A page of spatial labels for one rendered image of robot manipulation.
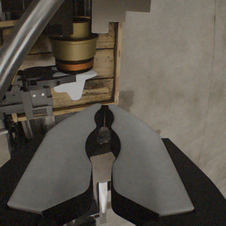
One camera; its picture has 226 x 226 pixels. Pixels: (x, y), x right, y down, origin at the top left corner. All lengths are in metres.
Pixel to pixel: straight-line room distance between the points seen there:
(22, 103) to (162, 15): 1.56
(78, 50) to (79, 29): 0.03
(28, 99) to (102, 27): 0.18
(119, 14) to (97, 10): 0.04
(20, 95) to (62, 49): 0.12
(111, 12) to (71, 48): 0.09
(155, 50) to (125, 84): 0.43
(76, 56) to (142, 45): 1.39
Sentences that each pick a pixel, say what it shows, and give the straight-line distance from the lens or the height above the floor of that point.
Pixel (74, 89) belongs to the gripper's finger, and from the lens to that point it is 0.35.
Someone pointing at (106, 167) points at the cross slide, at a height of 0.97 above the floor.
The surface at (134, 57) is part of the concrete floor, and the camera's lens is 1.67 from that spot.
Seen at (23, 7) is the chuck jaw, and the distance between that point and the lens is 0.22.
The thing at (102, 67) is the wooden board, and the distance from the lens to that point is 0.59.
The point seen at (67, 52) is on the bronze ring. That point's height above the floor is 1.11.
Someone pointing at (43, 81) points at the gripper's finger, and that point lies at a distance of 0.32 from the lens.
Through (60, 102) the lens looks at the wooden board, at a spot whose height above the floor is 0.89.
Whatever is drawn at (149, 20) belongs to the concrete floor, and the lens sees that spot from 1.69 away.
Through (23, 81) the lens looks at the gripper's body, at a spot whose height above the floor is 1.11.
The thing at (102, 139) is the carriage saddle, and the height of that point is 0.90.
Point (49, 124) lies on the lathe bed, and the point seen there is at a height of 0.87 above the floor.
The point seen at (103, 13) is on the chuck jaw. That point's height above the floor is 1.11.
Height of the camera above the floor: 1.42
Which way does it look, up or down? 52 degrees down
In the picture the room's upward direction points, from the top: 144 degrees clockwise
